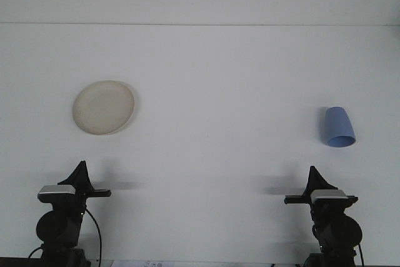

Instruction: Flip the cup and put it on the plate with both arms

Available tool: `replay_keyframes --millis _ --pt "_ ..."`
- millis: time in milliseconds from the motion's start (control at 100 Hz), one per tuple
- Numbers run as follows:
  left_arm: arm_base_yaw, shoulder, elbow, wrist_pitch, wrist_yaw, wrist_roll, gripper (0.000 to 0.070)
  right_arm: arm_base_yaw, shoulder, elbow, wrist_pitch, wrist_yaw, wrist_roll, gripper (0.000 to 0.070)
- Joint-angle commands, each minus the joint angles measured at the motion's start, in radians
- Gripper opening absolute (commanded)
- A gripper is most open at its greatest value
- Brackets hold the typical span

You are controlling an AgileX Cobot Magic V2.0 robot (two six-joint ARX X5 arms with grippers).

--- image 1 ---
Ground pale round plate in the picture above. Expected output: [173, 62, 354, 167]
[72, 79, 136, 136]

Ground pale blue cup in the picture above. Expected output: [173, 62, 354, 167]
[323, 106, 357, 148]

